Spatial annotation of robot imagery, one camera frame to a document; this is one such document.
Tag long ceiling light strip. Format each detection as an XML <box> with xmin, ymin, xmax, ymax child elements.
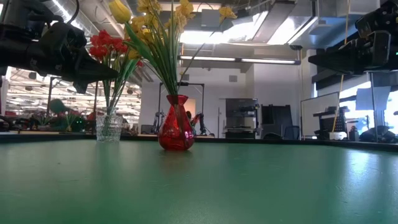
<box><xmin>178</xmin><ymin>54</ymin><xmax>302</xmax><ymax>65</ymax></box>

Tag white box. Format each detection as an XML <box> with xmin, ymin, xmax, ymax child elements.
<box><xmin>329</xmin><ymin>131</ymin><xmax>348</xmax><ymax>141</ymax></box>

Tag black bag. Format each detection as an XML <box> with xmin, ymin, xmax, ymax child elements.
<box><xmin>359</xmin><ymin>125</ymin><xmax>398</xmax><ymax>144</ymax></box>

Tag whiteboard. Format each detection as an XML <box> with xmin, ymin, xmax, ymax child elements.
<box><xmin>300</xmin><ymin>91</ymin><xmax>340</xmax><ymax>138</ymax></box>

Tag black panel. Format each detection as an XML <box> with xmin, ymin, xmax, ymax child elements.
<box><xmin>260</xmin><ymin>104</ymin><xmax>302</xmax><ymax>141</ymax></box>

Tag green table mat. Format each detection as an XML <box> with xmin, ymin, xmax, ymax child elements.
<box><xmin>0</xmin><ymin>138</ymin><xmax>398</xmax><ymax>224</ymax></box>

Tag yellow hanging cord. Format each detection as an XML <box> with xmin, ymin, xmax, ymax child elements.
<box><xmin>331</xmin><ymin>0</ymin><xmax>351</xmax><ymax>133</ymax></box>

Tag black tripod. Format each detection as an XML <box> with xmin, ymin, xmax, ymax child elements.
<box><xmin>368</xmin><ymin>70</ymin><xmax>379</xmax><ymax>143</ymax></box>

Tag red artificial flower bunch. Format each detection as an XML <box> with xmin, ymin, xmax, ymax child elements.
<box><xmin>104</xmin><ymin>37</ymin><xmax>131</xmax><ymax>125</ymax></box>
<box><xmin>88</xmin><ymin>29</ymin><xmax>121</xmax><ymax>125</ymax></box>

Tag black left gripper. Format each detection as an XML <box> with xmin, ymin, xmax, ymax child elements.
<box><xmin>53</xmin><ymin>46</ymin><xmax>119</xmax><ymax>95</ymax></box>

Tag black shelf rack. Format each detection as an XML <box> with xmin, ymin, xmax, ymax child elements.
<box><xmin>312</xmin><ymin>105</ymin><xmax>351</xmax><ymax>141</ymax></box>

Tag silver air duct unit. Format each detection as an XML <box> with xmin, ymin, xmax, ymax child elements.
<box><xmin>267</xmin><ymin>0</ymin><xmax>358</xmax><ymax>50</ymax></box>

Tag background potted flowers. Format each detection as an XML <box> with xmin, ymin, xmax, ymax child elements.
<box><xmin>62</xmin><ymin>111</ymin><xmax>79</xmax><ymax>133</ymax></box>

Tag person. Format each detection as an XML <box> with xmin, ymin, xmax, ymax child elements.
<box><xmin>49</xmin><ymin>98</ymin><xmax>88</xmax><ymax>133</ymax></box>

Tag black machine cabinet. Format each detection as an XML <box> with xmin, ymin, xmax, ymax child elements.
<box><xmin>224</xmin><ymin>98</ymin><xmax>261</xmax><ymax>140</ymax></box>

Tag red glass vase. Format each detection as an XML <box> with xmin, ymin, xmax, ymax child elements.
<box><xmin>157</xmin><ymin>94</ymin><xmax>196</xmax><ymax>152</ymax></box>

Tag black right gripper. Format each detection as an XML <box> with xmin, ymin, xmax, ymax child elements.
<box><xmin>308</xmin><ymin>30</ymin><xmax>392</xmax><ymax>77</ymax></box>

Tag clear glass vase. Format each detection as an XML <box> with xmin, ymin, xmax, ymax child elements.
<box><xmin>95</xmin><ymin>106</ymin><xmax>124</xmax><ymax>143</ymax></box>

